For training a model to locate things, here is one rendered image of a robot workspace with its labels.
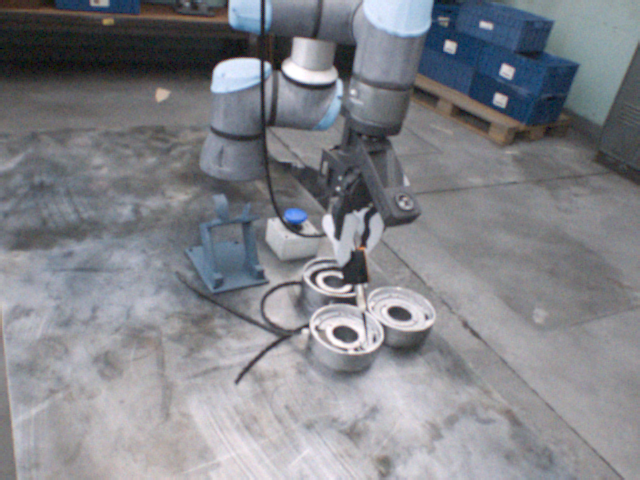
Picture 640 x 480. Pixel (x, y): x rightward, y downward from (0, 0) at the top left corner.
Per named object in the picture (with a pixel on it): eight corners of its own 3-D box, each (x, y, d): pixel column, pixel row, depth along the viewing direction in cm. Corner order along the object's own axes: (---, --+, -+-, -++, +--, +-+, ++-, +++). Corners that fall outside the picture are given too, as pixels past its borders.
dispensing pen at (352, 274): (368, 347, 79) (349, 224, 79) (351, 344, 83) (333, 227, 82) (381, 343, 80) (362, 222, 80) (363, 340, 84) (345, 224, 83)
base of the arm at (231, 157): (190, 153, 133) (192, 112, 128) (252, 150, 140) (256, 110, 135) (212, 184, 122) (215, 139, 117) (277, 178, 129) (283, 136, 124)
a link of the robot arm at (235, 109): (209, 112, 130) (213, 50, 123) (269, 117, 132) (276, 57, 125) (208, 132, 120) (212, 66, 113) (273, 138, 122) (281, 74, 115)
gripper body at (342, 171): (359, 182, 84) (376, 100, 78) (394, 210, 78) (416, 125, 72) (314, 187, 80) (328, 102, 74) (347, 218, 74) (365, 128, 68)
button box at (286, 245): (316, 256, 105) (321, 232, 102) (281, 261, 101) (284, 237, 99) (297, 232, 110) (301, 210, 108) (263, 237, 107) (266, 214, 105)
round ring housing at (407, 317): (424, 312, 95) (430, 292, 93) (432, 356, 86) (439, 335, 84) (361, 302, 95) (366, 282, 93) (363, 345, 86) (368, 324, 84)
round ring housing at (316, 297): (302, 272, 100) (306, 252, 97) (363, 283, 100) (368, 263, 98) (296, 310, 91) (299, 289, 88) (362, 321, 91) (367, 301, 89)
